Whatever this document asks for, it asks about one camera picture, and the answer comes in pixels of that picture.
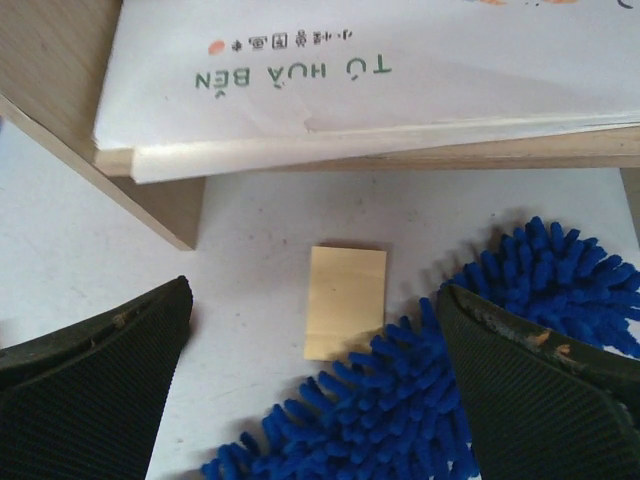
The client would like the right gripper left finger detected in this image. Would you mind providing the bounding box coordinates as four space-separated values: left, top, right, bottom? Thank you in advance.
1 276 193 479

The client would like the blue microfiber duster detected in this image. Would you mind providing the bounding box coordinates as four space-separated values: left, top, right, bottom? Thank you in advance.
201 218 639 479

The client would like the white spiral notebook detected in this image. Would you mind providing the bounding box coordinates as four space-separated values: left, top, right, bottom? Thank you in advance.
94 1 639 183

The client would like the yellow sticky note pad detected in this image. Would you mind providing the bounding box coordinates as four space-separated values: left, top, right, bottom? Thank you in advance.
304 246 387 361

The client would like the light wooden bookshelf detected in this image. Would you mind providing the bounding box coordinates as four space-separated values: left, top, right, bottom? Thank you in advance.
1 1 639 251

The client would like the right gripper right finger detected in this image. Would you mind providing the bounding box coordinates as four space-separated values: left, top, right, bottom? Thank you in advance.
436 285 639 479

